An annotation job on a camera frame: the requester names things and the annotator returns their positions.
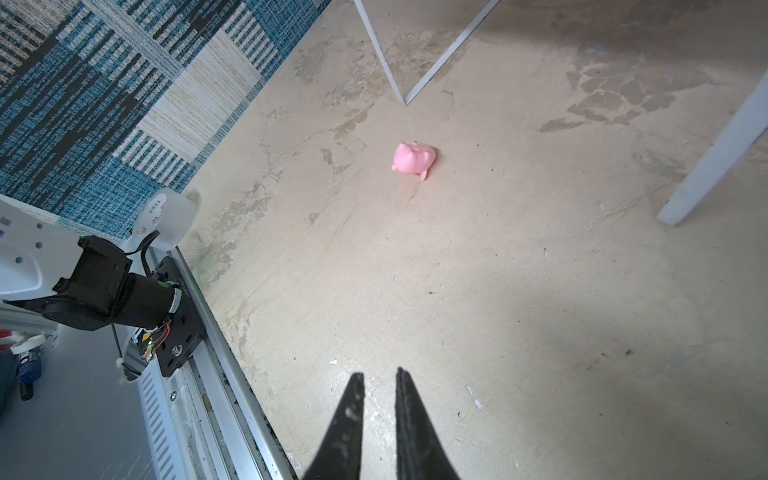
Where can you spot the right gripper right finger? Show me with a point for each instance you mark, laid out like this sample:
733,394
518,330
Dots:
420,454

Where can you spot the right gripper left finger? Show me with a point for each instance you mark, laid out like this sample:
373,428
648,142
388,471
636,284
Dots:
340,452

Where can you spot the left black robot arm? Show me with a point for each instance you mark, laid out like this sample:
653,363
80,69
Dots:
84,282

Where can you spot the white two-tier shelf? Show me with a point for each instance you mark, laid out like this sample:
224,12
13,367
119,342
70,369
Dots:
743,130

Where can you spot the pink pig toy far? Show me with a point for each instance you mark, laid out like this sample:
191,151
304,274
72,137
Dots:
414,159

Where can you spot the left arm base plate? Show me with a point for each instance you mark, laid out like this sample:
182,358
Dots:
173,342

